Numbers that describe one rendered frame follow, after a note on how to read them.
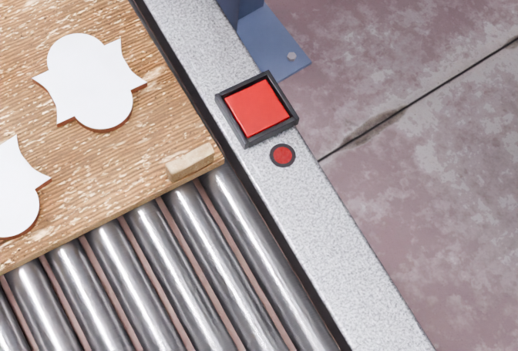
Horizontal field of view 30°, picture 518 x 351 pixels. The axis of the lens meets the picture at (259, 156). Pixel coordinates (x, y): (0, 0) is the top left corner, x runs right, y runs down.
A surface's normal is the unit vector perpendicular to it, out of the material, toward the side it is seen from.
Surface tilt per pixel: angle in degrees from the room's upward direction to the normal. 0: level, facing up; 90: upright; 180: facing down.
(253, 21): 0
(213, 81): 0
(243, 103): 0
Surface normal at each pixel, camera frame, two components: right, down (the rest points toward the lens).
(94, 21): 0.07, -0.41
